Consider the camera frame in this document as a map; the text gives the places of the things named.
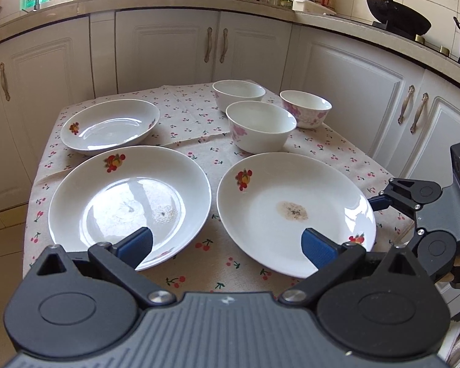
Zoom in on white fruit-print plate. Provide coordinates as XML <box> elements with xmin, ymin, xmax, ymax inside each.
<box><xmin>48</xmin><ymin>145</ymin><xmax>212</xmax><ymax>270</ymax></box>
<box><xmin>217</xmin><ymin>152</ymin><xmax>376</xmax><ymax>278</ymax></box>
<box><xmin>60</xmin><ymin>98</ymin><xmax>160</xmax><ymax>155</ymax></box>

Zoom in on pink flower white bowl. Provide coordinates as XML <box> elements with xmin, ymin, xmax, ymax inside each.
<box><xmin>280</xmin><ymin>90</ymin><xmax>332</xmax><ymax>130</ymax></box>

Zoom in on black wok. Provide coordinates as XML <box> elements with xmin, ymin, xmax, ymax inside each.
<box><xmin>366</xmin><ymin>0</ymin><xmax>431</xmax><ymax>40</ymax></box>

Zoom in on cream kitchen cabinets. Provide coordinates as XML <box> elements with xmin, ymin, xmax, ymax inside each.
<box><xmin>0</xmin><ymin>8</ymin><xmax>460</xmax><ymax>211</ymax></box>

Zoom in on cherry print tablecloth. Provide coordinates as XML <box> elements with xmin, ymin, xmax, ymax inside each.
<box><xmin>23</xmin><ymin>84</ymin><xmax>391</xmax><ymax>295</ymax></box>

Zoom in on plain white bowl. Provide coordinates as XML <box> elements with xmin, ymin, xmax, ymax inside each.
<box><xmin>226</xmin><ymin>101</ymin><xmax>297</xmax><ymax>154</ymax></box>

